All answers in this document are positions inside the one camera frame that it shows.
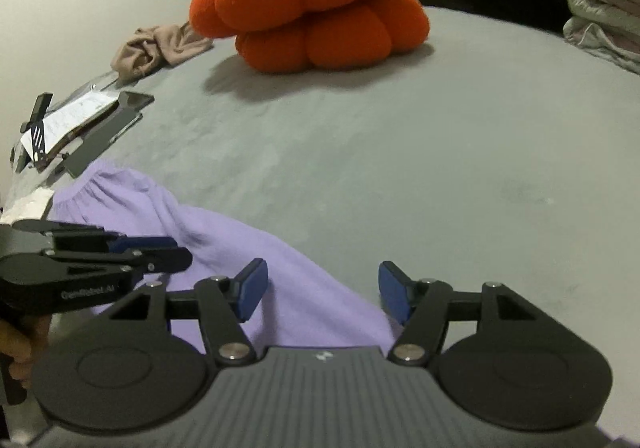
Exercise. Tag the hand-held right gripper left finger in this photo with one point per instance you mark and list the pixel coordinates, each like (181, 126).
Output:
(252, 288)

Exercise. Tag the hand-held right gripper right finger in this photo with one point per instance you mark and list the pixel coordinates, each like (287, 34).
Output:
(395, 293)

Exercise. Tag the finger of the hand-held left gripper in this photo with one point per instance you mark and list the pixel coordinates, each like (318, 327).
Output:
(145, 243)
(165, 260)

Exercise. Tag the lavender knit garment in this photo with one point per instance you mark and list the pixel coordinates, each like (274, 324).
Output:
(225, 248)

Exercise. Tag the person's left hand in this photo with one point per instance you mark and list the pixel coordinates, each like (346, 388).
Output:
(20, 343)

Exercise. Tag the white crumpled tissue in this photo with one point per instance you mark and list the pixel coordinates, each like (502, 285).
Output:
(25, 205)

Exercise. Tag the black tablet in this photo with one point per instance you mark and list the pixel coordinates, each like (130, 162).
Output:
(100, 141)

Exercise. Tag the grey bed sheet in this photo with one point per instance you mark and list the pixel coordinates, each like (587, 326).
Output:
(400, 153)

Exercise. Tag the dark smartphone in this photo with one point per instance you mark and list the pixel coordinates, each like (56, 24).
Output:
(135, 100)

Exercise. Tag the black striped tag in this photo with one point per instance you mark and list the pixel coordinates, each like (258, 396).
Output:
(37, 143)

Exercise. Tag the small black clip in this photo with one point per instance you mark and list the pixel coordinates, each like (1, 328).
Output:
(40, 106)

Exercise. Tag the crumpled beige cloth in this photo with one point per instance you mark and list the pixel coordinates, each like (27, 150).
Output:
(165, 46)

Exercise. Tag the folded grey pink quilt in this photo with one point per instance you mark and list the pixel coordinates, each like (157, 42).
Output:
(605, 13)

